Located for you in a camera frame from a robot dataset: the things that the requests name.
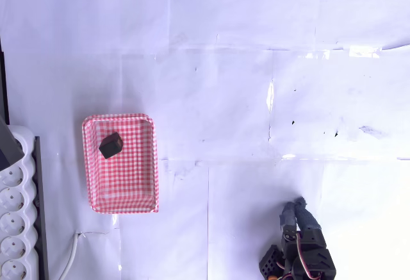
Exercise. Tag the black metal rail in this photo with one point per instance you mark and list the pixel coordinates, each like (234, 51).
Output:
(41, 209)

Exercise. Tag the small black cube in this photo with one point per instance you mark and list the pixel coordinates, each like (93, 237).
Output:
(110, 146)

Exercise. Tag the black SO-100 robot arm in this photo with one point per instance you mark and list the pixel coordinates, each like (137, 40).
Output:
(318, 262)

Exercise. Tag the grey slanted box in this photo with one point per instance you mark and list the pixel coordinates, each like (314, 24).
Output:
(8, 148)

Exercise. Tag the clear tape strip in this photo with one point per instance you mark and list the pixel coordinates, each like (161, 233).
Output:
(364, 51)

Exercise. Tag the dark vertical edge strip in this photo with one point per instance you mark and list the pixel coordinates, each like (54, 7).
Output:
(3, 84)

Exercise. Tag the white power strip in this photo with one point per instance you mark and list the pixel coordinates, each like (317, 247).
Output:
(14, 216)

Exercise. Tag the red checkered tray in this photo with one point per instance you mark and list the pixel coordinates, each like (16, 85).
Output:
(128, 184)

